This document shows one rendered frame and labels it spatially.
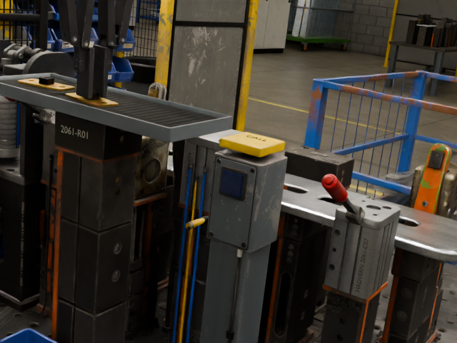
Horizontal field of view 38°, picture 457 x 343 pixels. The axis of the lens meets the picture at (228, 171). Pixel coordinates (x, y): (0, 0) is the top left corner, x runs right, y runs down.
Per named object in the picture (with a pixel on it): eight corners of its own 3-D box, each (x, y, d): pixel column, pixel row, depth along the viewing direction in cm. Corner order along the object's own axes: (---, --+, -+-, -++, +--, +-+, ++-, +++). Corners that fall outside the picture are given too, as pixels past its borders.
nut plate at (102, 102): (120, 105, 92) (120, 97, 92) (96, 107, 90) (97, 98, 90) (86, 94, 98) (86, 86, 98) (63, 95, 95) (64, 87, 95)
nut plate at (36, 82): (76, 88, 101) (76, 81, 101) (60, 91, 98) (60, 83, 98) (32, 79, 105) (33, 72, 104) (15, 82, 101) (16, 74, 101)
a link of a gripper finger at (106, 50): (92, 45, 93) (97, 45, 94) (90, 94, 95) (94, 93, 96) (105, 47, 91) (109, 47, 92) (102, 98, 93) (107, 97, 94)
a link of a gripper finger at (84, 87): (94, 47, 90) (90, 47, 90) (92, 98, 92) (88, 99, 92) (82, 44, 92) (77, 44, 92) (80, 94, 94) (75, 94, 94)
